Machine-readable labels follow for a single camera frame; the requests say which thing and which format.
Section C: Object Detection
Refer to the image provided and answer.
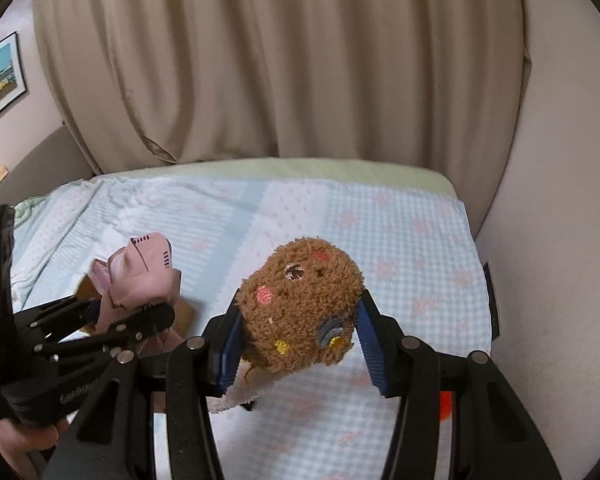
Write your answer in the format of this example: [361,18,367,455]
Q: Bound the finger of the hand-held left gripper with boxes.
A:
[14,296,105,333]
[30,304,176,361]

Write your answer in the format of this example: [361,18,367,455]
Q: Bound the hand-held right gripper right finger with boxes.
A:
[356,300,563,480]

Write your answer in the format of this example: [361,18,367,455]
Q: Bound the grey-brown headboard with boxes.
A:
[0,124,102,209]

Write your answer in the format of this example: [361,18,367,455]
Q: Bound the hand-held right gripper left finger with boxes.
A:
[45,307,244,480]

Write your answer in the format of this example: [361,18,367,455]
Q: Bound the black wall fixture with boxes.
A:
[482,262,504,342]

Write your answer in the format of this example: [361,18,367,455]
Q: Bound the green patterned cloth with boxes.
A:
[14,196,50,222]

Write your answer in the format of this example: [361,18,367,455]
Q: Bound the beige curtain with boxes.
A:
[32,0,533,241]

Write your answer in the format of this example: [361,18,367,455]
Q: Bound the brown plush toy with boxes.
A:
[235,236,366,372]

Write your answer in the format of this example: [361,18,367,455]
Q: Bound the pink garment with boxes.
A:
[89,232,183,361]

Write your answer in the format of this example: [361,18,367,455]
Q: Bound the person's left hand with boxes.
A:
[0,417,61,478]

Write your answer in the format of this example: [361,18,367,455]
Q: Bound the framed wall picture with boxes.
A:
[0,31,29,133]

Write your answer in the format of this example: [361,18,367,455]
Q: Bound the light blue patterned blanket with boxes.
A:
[10,175,496,480]

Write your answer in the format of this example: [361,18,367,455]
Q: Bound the white fluffy cloth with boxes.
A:
[207,360,295,416]

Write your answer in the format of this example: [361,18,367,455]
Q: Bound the light green bed sheet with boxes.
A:
[92,156,456,197]

